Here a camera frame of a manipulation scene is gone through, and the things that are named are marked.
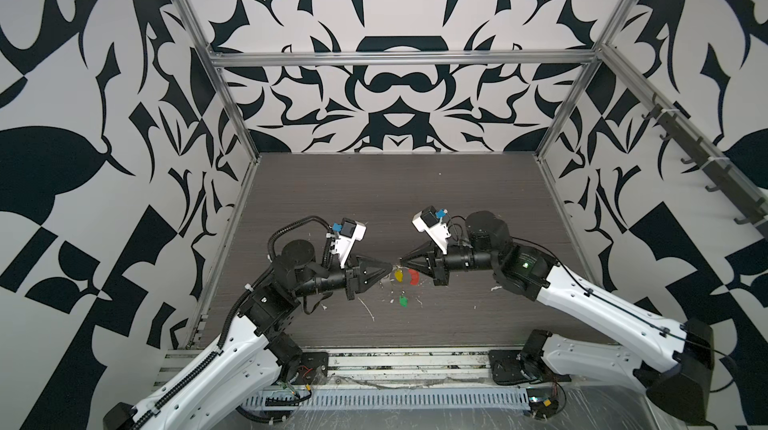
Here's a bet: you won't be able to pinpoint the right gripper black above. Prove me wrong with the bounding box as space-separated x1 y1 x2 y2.
402 236 502 286

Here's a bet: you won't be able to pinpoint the red key tag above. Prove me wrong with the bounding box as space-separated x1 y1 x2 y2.
408 269 420 286

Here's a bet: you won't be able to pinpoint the large wire keyring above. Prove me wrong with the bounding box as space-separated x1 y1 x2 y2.
379 265 423 308

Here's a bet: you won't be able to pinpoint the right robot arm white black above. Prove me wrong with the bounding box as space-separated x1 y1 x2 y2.
400 206 715 425

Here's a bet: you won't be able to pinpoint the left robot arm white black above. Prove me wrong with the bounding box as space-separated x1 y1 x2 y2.
103 239 393 429

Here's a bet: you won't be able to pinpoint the small circuit board green led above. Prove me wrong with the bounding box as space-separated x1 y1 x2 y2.
526 384 567 421

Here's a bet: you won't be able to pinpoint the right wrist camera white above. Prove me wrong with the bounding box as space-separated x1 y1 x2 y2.
412 205 451 254

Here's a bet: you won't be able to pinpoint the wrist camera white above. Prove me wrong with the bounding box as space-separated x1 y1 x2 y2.
412 205 451 254
330 218 367 268

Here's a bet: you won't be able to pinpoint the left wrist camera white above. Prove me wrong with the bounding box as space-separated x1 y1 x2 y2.
330 218 367 268

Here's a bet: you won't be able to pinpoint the black corrugated cable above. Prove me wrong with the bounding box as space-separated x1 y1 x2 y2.
266 215 334 263

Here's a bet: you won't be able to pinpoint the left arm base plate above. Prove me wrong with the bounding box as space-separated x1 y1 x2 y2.
289 351 329 386

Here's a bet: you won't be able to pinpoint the white slotted cable duct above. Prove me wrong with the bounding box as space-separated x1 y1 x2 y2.
242 387 530 411

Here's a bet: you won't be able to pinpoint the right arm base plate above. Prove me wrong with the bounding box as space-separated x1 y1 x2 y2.
488 349 572 386

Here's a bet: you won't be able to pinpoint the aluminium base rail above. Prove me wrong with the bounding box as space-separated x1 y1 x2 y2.
161 344 661 392

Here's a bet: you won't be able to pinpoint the wall hook rack dark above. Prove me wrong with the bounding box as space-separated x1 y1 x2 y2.
640 94 767 236

